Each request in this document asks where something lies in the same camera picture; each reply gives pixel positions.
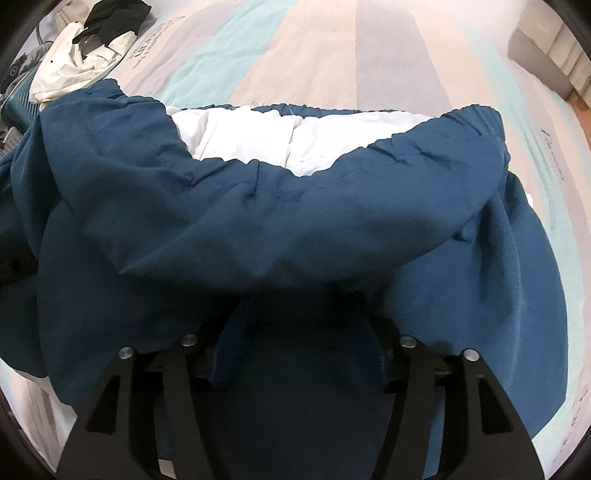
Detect striped bed sheet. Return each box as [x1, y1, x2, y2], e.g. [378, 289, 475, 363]
[0, 0, 591, 480]

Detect white and blue jacket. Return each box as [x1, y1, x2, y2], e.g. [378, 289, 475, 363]
[0, 78, 570, 480]

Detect black cloth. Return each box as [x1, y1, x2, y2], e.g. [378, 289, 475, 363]
[73, 0, 153, 51]

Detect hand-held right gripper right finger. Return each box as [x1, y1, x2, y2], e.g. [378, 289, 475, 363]
[355, 294, 546, 480]

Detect teal suitcase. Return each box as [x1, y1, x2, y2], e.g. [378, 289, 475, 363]
[0, 76, 45, 136]

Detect grey upholstered furniture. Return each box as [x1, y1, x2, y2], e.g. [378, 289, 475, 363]
[507, 13, 588, 100]

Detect white cloth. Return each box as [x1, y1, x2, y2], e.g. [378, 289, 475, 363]
[30, 21, 139, 106]

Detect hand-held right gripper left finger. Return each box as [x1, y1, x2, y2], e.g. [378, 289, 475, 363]
[58, 305, 251, 480]

